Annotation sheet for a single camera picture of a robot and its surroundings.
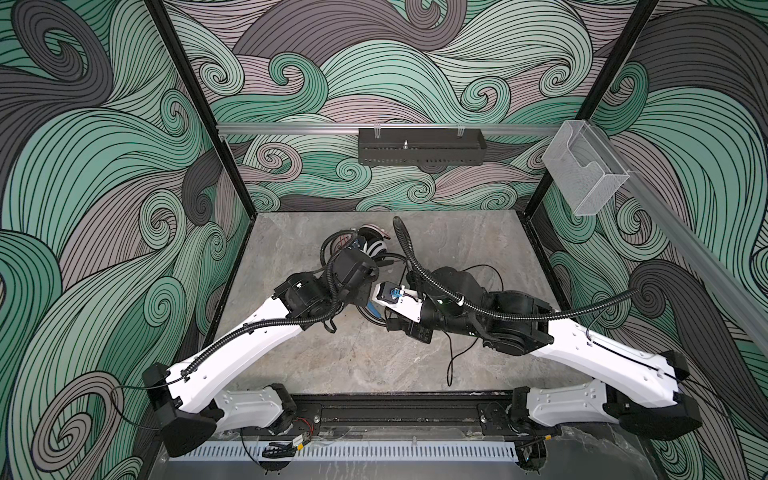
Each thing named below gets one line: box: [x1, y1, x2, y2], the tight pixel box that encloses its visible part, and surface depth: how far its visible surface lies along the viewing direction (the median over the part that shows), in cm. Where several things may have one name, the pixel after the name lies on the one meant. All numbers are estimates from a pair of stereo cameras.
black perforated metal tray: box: [358, 128, 487, 166], surface depth 97 cm
